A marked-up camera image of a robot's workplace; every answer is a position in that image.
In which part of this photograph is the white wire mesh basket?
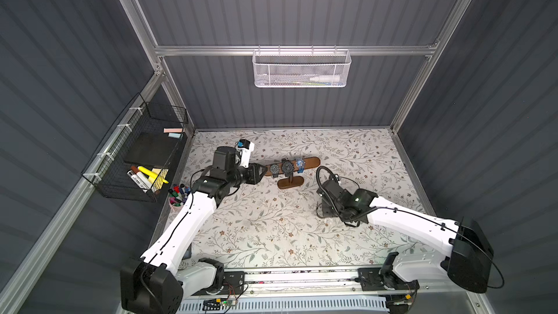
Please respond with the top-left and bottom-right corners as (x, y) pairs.
(252, 49), (352, 88)

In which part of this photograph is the black notebook in basket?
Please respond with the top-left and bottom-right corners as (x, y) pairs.
(124, 132), (180, 168)

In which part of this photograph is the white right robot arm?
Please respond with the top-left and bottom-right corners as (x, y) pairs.
(316, 166), (506, 294)

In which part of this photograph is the black wire wall basket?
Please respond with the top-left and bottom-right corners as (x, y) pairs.
(81, 94), (189, 203)

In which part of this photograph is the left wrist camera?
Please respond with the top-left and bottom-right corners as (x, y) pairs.
(237, 139), (255, 168)

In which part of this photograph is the yellow highlighter marker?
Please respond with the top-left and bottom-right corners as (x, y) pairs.
(138, 166), (168, 184)

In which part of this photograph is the blue white wrist watch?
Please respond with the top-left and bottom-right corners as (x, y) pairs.
(296, 158), (306, 174)

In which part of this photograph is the pink cup with markers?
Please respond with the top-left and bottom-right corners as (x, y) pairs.
(167, 184), (192, 212)

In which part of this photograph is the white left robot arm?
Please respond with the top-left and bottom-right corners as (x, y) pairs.
(120, 139), (267, 313)

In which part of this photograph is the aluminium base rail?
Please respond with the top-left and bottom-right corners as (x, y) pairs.
(117, 263), (480, 302)

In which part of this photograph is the wooden T-bar watch stand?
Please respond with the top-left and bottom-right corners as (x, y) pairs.
(265, 156), (321, 190)

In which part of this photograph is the white tube in basket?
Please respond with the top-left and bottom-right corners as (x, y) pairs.
(310, 75), (341, 84)

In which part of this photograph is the white marker in basket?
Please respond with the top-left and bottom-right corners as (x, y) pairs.
(126, 170), (149, 193)

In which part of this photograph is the black chunky wrist watch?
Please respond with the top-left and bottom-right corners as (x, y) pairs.
(281, 158), (294, 180)

